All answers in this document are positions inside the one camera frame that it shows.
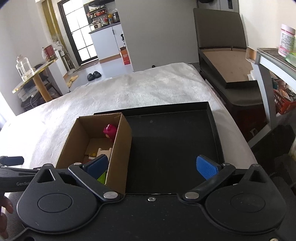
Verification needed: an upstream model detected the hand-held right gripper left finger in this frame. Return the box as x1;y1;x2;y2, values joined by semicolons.
35;154;123;203

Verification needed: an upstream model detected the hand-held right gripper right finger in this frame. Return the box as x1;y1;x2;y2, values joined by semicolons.
182;155;270;202

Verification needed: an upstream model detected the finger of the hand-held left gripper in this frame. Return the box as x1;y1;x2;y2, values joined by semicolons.
0;156;25;166

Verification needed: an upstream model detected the brown cardboard box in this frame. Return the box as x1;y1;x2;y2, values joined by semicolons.
56;113;133;194

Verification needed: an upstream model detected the person's left hand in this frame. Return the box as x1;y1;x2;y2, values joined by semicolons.
0;195;14;239

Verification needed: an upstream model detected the green toy block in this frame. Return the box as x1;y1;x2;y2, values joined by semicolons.
97;170;108;185

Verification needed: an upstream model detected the white toy building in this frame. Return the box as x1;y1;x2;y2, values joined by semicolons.
97;147;113;158

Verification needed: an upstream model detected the pink toy figure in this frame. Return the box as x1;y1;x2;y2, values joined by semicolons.
103;124;117;142

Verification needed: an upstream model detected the black shallow tray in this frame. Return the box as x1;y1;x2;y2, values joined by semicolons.
93;101;225;194

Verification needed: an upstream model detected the gold round side table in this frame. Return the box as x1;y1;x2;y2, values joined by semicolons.
12;58;59;103

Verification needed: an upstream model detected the pair of beige slippers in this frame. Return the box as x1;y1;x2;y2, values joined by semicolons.
66;75;79;87

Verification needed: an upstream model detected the clear glass jar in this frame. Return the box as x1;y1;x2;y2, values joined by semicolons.
15;55;33;81

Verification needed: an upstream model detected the white side cabinet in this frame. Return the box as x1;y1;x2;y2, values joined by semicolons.
46;58;68;94

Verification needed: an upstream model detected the orange plastic basket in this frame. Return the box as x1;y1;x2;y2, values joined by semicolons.
274;89;296;115

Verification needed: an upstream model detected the orange cardboard box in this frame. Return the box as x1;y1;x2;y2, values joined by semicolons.
119;46;132;65

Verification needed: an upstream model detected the grey metal shelf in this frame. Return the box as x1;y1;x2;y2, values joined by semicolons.
246;47;296;130

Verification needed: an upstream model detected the red label jar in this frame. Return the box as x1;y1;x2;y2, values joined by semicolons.
42;45;57;62

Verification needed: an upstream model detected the white kitchen cabinet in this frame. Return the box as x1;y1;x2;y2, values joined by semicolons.
89;23;126;61

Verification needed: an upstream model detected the black framed glass door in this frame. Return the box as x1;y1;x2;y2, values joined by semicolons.
58;0;99;66

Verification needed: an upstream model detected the green packet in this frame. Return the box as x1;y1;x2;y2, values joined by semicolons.
285;52;296;66

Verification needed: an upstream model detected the pink lidded container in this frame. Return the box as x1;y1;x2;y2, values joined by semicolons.
277;24;296;57

